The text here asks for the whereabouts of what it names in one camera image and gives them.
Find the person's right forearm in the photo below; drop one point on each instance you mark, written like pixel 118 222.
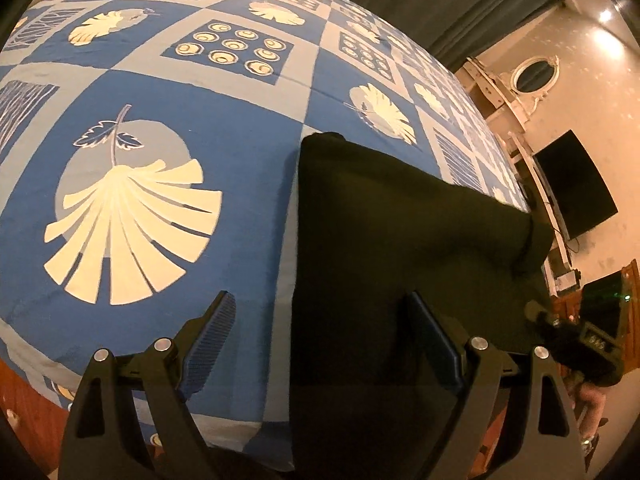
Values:
pixel 592 405

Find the oval vanity mirror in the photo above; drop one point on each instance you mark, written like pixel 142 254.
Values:
pixel 532 76

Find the black television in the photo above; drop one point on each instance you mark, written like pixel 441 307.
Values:
pixel 575 185

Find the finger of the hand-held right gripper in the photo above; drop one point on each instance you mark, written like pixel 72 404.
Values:
pixel 537 312

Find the blue printed blanket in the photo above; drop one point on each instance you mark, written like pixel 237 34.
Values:
pixel 150 110

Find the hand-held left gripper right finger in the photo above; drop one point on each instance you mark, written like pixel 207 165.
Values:
pixel 435 345

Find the white dressing table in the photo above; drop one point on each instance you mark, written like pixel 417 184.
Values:
pixel 492 95

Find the black pants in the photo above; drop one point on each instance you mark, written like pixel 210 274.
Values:
pixel 390 240

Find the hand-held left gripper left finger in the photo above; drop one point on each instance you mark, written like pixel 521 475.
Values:
pixel 212 340

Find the small white box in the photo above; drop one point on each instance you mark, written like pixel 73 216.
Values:
pixel 565 278

